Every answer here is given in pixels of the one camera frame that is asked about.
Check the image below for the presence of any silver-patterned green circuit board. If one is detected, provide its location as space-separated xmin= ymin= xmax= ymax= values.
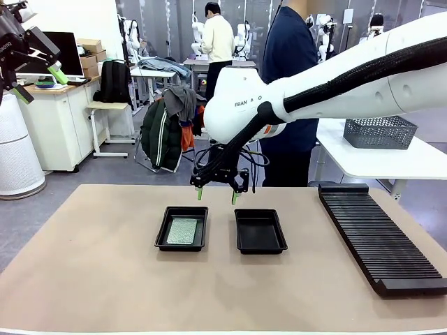
xmin=165 ymin=218 xmax=198 ymax=246

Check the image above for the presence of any orange garment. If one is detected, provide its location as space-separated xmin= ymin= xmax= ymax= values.
xmin=180 ymin=104 xmax=207 ymax=153

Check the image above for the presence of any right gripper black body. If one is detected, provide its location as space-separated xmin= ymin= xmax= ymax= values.
xmin=200 ymin=166 xmax=242 ymax=184

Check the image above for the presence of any person in white hoodie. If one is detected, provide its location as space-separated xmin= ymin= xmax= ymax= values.
xmin=359 ymin=13 xmax=387 ymax=45

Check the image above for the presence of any large black ESD tray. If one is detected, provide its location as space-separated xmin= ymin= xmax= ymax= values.
xmin=154 ymin=206 xmax=210 ymax=252

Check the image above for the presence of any black backpack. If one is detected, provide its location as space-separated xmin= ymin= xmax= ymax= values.
xmin=92 ymin=59 xmax=134 ymax=106

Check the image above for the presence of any grey mesh basket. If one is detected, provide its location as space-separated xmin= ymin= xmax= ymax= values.
xmin=342 ymin=115 xmax=419 ymax=151

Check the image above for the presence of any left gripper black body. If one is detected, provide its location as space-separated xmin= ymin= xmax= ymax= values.
xmin=0 ymin=13 xmax=34 ymax=81

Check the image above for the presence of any black braided cable sleeve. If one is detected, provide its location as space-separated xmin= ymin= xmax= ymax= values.
xmin=191 ymin=36 xmax=447 ymax=186

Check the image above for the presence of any dark green striped jacket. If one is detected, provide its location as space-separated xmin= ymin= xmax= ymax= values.
xmin=140 ymin=98 xmax=184 ymax=174

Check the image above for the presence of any white cabinet wooden top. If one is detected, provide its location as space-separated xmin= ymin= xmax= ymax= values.
xmin=13 ymin=75 xmax=104 ymax=172

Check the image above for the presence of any person in navy jacket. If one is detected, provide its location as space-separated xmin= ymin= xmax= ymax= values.
xmin=259 ymin=0 xmax=321 ymax=188

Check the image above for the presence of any white lab table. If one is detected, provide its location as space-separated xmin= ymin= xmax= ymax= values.
xmin=129 ymin=66 xmax=179 ymax=105

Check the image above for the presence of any small black ESD tray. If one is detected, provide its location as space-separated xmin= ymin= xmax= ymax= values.
xmin=234 ymin=208 xmax=288 ymax=255

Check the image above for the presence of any black computer monitor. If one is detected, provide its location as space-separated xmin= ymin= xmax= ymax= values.
xmin=15 ymin=31 xmax=85 ymax=84

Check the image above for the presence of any person in cream sweater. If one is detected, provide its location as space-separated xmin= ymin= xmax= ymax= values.
xmin=201 ymin=1 xmax=235 ymax=103

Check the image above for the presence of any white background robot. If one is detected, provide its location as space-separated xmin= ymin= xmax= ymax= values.
xmin=307 ymin=13 xmax=339 ymax=64
xmin=120 ymin=19 xmax=142 ymax=64
xmin=191 ymin=12 xmax=207 ymax=54
xmin=233 ymin=20 xmax=253 ymax=59

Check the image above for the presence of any black slotted board rack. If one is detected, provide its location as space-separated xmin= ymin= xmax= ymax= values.
xmin=318 ymin=183 xmax=447 ymax=298

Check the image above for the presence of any small white side table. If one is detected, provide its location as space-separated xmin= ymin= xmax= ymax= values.
xmin=86 ymin=101 xmax=138 ymax=158

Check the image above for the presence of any white work table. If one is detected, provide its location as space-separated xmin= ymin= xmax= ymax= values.
xmin=315 ymin=117 xmax=447 ymax=202

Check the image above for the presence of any grey lab table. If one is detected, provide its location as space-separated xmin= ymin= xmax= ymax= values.
xmin=183 ymin=59 xmax=258 ymax=91

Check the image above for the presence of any blue denim garment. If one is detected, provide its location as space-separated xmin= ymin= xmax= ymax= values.
xmin=137 ymin=57 xmax=192 ymax=80

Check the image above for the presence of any grey hoodie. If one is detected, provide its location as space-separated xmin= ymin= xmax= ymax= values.
xmin=163 ymin=86 xmax=199 ymax=124

